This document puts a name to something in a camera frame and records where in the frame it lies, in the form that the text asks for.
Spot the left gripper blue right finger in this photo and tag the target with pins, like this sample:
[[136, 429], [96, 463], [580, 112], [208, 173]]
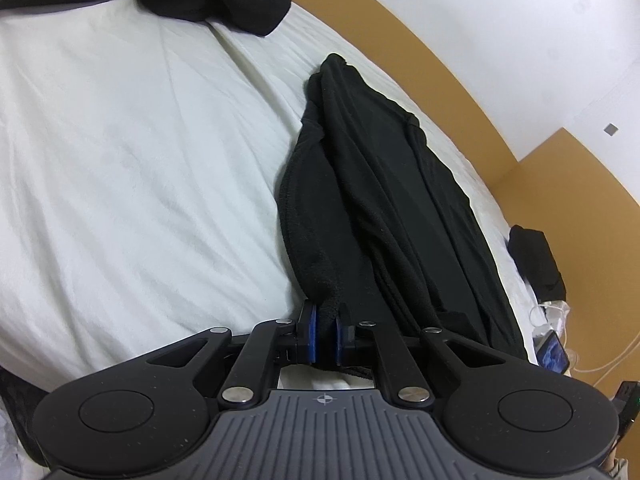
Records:
[[345, 336]]

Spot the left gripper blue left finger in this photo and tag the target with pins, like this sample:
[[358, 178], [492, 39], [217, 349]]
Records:
[[306, 334]]

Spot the black fleece garment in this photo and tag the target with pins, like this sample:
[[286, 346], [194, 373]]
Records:
[[377, 228]]

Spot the black folded garment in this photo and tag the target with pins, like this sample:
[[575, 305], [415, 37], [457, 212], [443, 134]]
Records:
[[533, 257]]

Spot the phone with lit screen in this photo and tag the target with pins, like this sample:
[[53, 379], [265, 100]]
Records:
[[551, 355]]

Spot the white bed sheet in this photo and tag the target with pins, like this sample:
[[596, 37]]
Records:
[[141, 161]]

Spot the wooden headboard panel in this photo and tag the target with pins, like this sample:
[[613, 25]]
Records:
[[590, 220]]

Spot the black power adapter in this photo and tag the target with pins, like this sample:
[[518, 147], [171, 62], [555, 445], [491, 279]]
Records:
[[626, 401]]

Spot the white charger with cable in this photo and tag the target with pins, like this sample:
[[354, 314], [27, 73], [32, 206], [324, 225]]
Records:
[[553, 315]]

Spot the grey wall switch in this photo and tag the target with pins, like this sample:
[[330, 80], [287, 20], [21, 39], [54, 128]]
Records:
[[610, 129]]

